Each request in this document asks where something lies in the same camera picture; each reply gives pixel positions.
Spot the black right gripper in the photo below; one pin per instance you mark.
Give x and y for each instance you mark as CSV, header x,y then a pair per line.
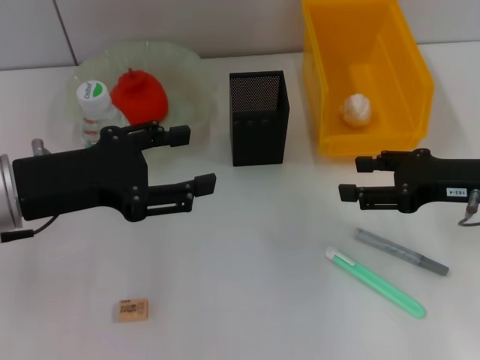
x,y
435,180

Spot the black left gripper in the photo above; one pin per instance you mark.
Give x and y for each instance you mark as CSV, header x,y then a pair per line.
x,y
82,180

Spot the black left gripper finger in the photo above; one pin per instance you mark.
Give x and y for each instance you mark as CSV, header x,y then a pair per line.
x,y
204,184

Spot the red-orange knitted orange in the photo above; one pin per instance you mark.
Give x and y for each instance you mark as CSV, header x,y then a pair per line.
x,y
142,99

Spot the white paper ball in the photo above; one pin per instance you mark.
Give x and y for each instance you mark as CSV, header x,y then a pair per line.
x,y
356,109

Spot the clear green-label plastic bottle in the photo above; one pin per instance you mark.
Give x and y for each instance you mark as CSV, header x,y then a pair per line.
x,y
93,93

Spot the small tan eraser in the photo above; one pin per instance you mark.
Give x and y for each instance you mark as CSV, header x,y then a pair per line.
x,y
131,309

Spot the green glass fruit plate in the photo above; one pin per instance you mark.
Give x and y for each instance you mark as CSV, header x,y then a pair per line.
x,y
187,97

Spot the black mesh pen holder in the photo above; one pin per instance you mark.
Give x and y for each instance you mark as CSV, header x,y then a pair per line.
x,y
258,123

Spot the grey marker pen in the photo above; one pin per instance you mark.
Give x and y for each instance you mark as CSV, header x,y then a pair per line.
x,y
401,253

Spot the yellow plastic bin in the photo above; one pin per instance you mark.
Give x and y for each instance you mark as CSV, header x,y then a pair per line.
x,y
375,56

